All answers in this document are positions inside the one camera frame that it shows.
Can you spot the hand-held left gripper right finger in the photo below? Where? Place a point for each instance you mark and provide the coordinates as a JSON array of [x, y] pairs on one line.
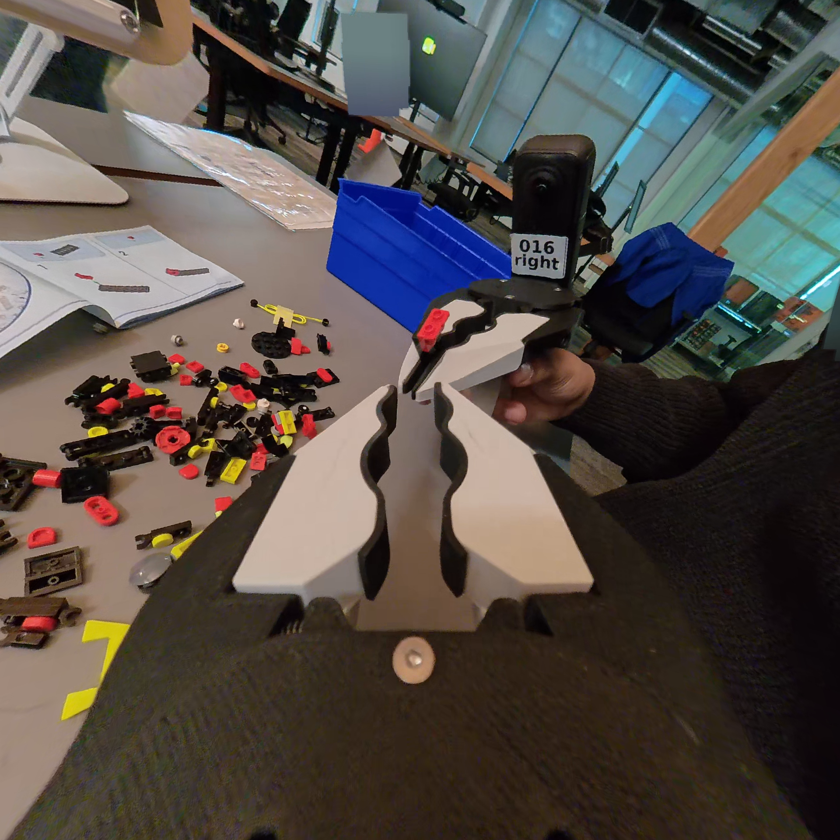
[[518, 525]]

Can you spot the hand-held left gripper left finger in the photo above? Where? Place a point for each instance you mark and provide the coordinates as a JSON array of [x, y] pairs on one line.
[[315, 525]]

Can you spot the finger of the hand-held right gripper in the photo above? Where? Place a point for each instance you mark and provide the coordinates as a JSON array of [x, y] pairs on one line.
[[492, 358], [407, 375]]

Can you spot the small red lego brick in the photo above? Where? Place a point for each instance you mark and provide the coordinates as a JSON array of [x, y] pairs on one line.
[[434, 326]]

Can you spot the pile of lego pieces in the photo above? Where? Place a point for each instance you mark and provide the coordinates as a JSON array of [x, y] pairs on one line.
[[172, 438]]

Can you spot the person's right forearm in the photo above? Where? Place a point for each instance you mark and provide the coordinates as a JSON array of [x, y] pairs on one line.
[[656, 420]]

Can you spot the open lego instruction booklet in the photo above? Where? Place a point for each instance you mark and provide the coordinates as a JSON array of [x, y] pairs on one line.
[[151, 275]]

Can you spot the person's right hand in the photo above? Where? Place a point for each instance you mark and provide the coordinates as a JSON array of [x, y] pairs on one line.
[[551, 387]]

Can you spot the blue plastic storage bin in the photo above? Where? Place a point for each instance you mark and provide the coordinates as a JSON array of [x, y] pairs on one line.
[[394, 256]]

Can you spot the blue jacket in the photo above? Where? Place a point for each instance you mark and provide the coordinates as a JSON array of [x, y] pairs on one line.
[[663, 269]]

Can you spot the black office chair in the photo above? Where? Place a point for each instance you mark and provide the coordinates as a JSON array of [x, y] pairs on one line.
[[630, 328]]

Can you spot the black monitor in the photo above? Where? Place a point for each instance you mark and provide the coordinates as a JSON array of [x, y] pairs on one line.
[[453, 59]]

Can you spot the wooden beam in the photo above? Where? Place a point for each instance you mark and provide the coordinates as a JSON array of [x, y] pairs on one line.
[[761, 157]]

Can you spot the clear plastic bag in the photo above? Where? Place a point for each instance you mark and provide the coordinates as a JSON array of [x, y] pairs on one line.
[[229, 167]]

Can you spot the white book stand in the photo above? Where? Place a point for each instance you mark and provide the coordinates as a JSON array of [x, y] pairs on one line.
[[39, 170]]

